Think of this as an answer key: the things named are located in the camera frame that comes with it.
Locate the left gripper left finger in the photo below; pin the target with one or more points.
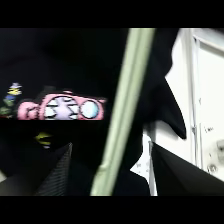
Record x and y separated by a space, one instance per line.
50 181

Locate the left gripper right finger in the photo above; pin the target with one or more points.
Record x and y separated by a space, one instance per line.
183 176

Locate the green clothes hanger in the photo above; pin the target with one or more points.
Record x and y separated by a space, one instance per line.
123 116

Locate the black printed garment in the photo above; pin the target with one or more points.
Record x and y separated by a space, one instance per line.
66 66

